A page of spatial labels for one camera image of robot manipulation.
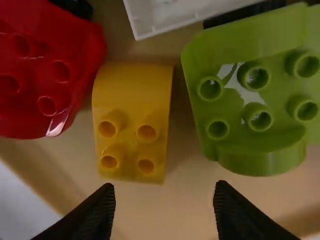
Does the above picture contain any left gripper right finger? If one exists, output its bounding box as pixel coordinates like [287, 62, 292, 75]
[212, 179, 302, 240]

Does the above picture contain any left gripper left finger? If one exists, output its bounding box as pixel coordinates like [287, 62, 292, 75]
[29, 182, 117, 240]

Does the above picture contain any tan tray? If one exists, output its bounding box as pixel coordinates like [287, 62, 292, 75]
[0, 14, 320, 240]

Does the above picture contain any yellow toy brick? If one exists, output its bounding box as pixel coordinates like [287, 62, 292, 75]
[91, 62, 175, 186]

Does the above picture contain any green wheeled toy brick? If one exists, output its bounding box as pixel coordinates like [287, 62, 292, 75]
[180, 0, 320, 178]

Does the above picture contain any red wheeled toy brick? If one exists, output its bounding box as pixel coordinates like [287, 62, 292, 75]
[0, 0, 109, 141]

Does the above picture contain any white toy brick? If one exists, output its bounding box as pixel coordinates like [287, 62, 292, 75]
[122, 0, 264, 42]

